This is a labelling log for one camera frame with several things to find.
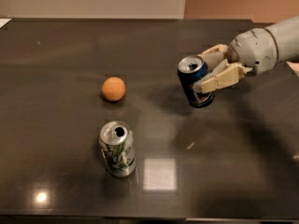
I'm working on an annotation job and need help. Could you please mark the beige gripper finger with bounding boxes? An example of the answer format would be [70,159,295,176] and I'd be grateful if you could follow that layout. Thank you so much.
[199,44,228,72]
[192,60,252,93]

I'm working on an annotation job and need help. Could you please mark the orange fruit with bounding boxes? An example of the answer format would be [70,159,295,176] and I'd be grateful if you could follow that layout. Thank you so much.
[102,77,126,102]

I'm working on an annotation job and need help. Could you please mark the blue pepsi can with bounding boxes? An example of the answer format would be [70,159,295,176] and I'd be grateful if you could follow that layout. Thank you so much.
[177,54,215,109]

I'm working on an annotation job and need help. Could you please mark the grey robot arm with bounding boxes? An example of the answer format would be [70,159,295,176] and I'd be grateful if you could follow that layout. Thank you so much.
[192,16,299,93]

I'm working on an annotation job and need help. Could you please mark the green and silver soda can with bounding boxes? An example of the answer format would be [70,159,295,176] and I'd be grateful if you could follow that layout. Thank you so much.
[98,120,136,177]

